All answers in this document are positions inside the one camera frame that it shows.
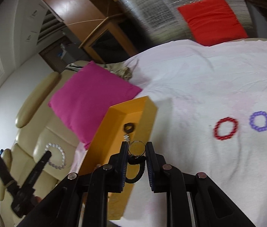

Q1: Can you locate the orange cardboard box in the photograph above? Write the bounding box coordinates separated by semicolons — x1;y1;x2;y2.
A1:
78;96;159;221

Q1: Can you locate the thick black hair tie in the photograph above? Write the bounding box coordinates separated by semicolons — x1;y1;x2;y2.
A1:
125;155;145;184

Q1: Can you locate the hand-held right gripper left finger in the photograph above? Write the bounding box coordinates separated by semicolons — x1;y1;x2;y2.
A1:
22;142;130;227

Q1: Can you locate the wooden frame with dark panel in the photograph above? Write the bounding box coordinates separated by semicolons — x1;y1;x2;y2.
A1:
79;13;139;64

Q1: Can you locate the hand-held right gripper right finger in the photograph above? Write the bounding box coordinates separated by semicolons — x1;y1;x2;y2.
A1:
145;142;257;227

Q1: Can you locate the white pearl bracelet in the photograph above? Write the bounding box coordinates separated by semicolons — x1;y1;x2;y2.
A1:
44;142;66;170

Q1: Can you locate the thin black hair tie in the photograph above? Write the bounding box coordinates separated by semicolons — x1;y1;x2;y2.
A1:
123;122;135;133

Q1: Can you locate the beige patterned cloth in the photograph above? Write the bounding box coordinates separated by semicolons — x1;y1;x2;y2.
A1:
105;63;134;81

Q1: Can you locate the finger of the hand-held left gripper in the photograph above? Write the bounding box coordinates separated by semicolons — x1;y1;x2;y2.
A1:
0;152;14;190
22;150;52;191

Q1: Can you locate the zebra striped cloth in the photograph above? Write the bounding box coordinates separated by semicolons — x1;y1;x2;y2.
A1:
65;63;82;71

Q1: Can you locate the red bead bracelet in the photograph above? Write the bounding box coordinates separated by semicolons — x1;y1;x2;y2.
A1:
213;117;239;141

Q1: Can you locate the white fleece blanket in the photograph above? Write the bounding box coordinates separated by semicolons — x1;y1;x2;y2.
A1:
70;39;267;227

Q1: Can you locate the grey metal bangle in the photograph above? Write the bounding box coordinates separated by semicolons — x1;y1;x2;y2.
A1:
128;141;146;158

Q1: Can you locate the small red pillow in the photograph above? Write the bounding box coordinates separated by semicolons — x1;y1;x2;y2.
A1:
177;0;249;46

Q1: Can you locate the magenta pillow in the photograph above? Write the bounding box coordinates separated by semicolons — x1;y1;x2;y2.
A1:
48;61;143;150

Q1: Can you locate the beige leather sofa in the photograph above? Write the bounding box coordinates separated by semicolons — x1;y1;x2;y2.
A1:
0;60;87;227

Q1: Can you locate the purple bead bracelet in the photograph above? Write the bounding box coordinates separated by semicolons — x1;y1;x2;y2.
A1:
249;111;267;132

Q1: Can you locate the silver foil insulation panel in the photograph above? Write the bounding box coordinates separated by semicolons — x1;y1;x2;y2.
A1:
118;0;254;45

